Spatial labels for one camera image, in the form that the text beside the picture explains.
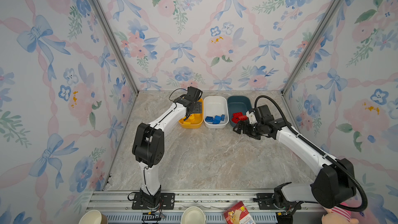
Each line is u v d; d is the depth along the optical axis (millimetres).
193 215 714
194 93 726
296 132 530
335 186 404
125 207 721
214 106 1123
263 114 653
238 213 678
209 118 1010
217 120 1006
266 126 613
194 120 1032
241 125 760
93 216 638
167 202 741
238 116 1028
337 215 659
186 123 982
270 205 732
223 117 1038
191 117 1025
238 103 1110
